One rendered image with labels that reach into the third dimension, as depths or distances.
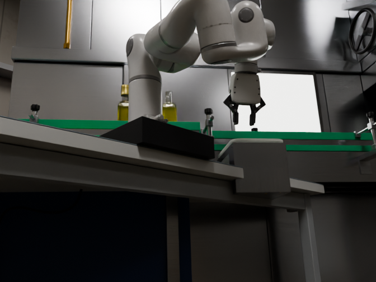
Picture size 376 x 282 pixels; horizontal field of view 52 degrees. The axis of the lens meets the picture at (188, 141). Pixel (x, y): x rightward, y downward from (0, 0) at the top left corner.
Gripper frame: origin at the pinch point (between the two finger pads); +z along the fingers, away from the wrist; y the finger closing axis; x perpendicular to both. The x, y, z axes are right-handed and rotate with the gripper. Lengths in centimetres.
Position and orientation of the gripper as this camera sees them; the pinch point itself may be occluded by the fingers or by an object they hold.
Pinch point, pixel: (244, 119)
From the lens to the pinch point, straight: 130.8
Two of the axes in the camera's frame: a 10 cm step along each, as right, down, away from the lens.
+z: -0.4, 10.0, -0.6
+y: -9.9, -0.5, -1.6
